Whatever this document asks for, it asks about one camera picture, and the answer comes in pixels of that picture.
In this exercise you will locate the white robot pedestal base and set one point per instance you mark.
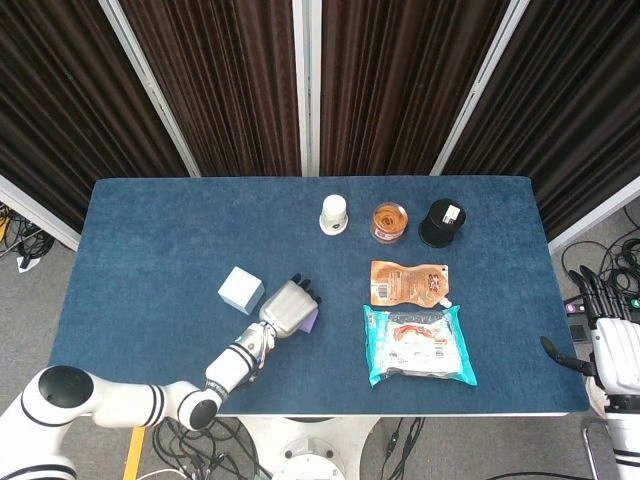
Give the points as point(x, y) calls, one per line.
point(310, 445)

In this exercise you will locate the large light blue cube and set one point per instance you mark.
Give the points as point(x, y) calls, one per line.
point(240, 290)

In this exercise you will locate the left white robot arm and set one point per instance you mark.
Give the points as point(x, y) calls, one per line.
point(125, 395)

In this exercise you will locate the medium purple cube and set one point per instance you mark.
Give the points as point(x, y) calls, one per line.
point(310, 322)

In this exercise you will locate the black mesh pen holder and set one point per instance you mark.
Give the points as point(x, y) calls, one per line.
point(437, 230)

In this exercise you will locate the clear jar of rubber bands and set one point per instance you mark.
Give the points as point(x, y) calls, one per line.
point(389, 220)

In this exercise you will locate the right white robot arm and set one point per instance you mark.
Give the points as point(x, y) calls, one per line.
point(627, 440)

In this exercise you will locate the orange spout pouch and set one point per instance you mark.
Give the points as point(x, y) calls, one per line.
point(405, 282)

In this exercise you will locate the dark brown pleated curtain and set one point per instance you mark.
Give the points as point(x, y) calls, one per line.
point(60, 100)
point(575, 100)
point(225, 90)
point(400, 90)

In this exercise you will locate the upside-down floral paper cup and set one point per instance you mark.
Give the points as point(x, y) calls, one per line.
point(334, 212)

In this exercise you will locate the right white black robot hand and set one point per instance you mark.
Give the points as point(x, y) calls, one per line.
point(617, 350)

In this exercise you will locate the black power strip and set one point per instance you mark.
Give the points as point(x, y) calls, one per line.
point(575, 306)

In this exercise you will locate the small white black tag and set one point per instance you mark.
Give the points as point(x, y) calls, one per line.
point(450, 214)

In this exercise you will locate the white partition base rail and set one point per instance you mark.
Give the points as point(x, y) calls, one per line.
point(595, 215)
point(40, 215)

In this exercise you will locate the teal clear snack bag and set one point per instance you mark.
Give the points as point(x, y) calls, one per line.
point(415, 345)

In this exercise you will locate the white table frame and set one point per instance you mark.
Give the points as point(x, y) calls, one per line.
point(300, 414)

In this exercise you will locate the white partition post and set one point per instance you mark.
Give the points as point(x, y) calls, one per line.
point(306, 90)
point(150, 90)
point(480, 90)

